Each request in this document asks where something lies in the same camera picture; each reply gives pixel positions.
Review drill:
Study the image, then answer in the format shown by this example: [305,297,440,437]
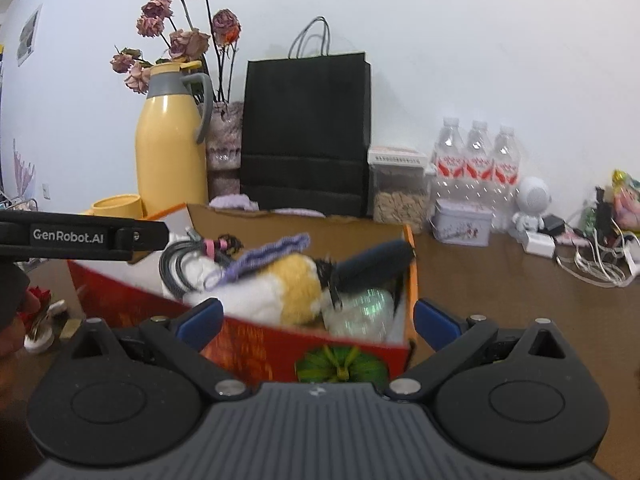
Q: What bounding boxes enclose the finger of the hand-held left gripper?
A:
[117,217,171,263]

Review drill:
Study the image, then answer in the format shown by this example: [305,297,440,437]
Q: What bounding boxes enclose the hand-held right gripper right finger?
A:
[384,298,576,403]

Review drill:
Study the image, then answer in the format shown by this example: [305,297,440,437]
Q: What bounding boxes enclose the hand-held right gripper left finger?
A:
[70,298,252,403]

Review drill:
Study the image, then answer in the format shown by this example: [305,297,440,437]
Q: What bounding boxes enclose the black striped braided cable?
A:
[159,232,246,301]

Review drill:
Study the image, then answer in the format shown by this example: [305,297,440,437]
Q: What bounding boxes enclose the red artificial rose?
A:
[27,285,53,313]

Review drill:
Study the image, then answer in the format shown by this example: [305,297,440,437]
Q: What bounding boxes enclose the red cardboard box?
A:
[67,202,418,386]

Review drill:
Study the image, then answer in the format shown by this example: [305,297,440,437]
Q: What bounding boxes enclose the iridescent clear bag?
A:
[322,287,398,341]

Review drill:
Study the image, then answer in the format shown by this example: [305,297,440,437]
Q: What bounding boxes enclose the navy zip pouch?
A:
[332,240,416,293]

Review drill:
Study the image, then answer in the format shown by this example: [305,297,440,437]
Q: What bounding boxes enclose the white and yellow plush sheep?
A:
[182,252,333,328]

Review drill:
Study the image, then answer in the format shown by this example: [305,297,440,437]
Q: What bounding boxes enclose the yellow mug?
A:
[91,193,146,218]

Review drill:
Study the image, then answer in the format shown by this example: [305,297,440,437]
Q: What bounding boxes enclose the yellow thermos jug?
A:
[135,60,215,216]

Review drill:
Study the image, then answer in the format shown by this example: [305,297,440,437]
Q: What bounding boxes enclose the purple terry headband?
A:
[274,207,327,219]
[209,195,260,212]

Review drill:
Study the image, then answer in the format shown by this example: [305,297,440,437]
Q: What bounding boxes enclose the grey tin box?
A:
[431,199,493,248]

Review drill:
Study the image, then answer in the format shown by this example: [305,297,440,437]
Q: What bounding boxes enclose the pink textured vase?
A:
[206,101,246,200]

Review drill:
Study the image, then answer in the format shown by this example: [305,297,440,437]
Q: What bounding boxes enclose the clear seed container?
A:
[369,162,433,226]

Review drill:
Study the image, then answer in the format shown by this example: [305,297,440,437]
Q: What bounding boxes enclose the white charger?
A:
[520,230,557,257]

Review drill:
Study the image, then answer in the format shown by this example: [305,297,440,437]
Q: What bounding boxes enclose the white robot toy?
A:
[509,176,552,233]

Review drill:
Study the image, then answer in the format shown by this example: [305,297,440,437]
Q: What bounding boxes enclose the white flat carton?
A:
[368,146,430,167]

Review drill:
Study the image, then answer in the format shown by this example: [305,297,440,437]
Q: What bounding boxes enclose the black paper bag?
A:
[240,16,373,218]

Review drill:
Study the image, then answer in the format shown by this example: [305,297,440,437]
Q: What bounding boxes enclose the black and green gadget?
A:
[580,186,613,238]

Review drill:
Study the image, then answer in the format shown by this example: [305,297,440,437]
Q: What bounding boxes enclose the dried rose bouquet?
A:
[110,0,242,103]

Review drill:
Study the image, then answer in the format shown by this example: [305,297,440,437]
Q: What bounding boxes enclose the yellow pink snack packet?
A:
[612,170,640,231]

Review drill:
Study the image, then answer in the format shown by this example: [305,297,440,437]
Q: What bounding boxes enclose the wire storage rack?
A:
[0,190,38,211]

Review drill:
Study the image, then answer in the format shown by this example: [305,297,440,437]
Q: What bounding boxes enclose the purple wall sticker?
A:
[11,139,38,201]

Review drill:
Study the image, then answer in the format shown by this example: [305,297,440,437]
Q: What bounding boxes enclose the tangle of white cables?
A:
[555,210,640,288]

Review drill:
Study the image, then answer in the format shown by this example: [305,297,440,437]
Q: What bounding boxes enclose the wall poster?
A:
[16,4,43,67]

